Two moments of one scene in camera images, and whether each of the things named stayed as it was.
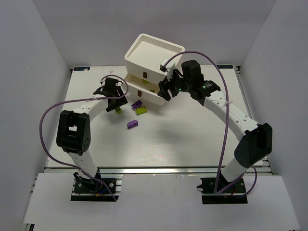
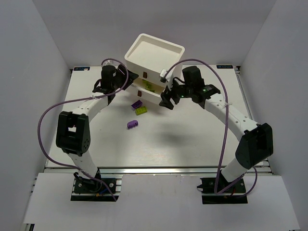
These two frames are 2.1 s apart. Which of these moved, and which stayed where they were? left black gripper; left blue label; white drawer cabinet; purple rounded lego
Moved: left black gripper
Stayed: left blue label; white drawer cabinet; purple rounded lego
